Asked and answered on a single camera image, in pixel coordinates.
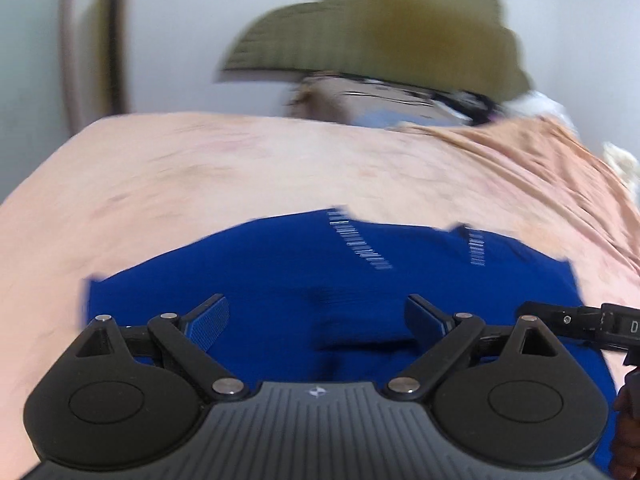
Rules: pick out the brown striped pillow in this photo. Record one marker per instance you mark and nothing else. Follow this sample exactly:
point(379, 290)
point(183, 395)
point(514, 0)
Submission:
point(340, 97)

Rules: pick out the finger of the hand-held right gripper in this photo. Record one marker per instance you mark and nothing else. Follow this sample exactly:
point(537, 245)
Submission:
point(560, 317)

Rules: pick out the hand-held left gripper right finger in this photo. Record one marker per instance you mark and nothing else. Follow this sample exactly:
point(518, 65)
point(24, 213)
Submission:
point(425, 322)

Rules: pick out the cream crumpled cloth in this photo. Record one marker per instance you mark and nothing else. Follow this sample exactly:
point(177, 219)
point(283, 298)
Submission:
point(622, 160)

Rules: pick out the blue knit sweater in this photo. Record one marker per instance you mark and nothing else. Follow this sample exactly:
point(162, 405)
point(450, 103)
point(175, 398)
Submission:
point(300, 270)

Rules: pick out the pink floral bed sheet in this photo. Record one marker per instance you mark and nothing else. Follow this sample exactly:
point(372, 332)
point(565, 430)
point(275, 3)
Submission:
point(200, 175)

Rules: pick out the green striped headboard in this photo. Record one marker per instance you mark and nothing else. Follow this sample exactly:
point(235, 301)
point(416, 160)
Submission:
point(390, 25)

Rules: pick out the gold tower air conditioner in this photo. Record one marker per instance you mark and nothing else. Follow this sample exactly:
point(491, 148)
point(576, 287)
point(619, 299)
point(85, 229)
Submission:
point(112, 35)

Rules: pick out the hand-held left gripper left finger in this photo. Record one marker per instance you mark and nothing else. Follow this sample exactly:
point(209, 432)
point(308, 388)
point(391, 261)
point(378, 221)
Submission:
point(207, 327)

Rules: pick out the person's right hand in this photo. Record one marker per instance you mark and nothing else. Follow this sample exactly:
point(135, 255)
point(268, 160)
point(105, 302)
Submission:
point(629, 420)

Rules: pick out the pile of dark clothes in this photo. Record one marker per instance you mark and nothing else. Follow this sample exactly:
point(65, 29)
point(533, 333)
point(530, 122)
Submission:
point(470, 102)

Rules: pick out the white pillow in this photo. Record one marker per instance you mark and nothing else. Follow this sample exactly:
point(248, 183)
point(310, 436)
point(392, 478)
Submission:
point(542, 105)

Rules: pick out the light blue towel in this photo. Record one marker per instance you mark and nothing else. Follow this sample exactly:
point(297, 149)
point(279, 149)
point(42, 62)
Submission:
point(395, 119)

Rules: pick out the orange blanket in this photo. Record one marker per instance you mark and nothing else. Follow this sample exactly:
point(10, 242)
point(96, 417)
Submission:
point(525, 160)

